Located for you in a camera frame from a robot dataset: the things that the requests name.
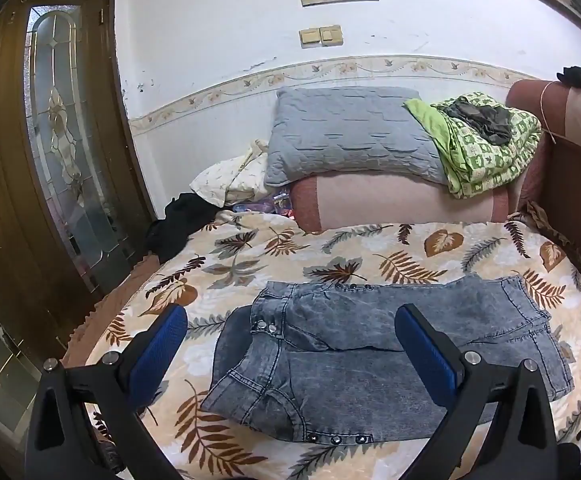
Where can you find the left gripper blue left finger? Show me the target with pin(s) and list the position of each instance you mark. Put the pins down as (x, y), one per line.
(61, 439)

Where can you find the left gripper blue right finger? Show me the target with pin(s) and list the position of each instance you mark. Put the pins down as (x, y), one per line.
(520, 442)

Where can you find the grey acid-wash denim pants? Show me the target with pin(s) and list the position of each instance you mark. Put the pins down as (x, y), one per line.
(321, 363)

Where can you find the brown wooden glass door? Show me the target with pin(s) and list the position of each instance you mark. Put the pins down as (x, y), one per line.
(73, 205)

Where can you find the black cloth at bed edge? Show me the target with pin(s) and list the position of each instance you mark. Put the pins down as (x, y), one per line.
(183, 216)

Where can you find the leaf-patterned beige plush blanket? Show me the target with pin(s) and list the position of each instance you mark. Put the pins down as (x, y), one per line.
(225, 265)

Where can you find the green patterned folded blanket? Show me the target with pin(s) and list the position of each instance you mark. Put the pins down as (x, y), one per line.
(472, 165)

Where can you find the pink sofa cushion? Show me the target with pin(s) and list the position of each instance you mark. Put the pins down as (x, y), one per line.
(340, 200)

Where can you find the white floral pillow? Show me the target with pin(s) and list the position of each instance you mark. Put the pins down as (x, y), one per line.
(235, 180)

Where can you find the dark grey crumpled garment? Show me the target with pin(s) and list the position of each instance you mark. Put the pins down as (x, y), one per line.
(492, 123)

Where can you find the grey quilted pillow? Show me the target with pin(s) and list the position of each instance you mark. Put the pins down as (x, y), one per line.
(348, 129)

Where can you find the black item on sofa top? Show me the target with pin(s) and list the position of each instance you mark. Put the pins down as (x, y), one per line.
(570, 77)

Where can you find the beige wall switches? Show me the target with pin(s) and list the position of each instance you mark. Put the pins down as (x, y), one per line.
(330, 36)

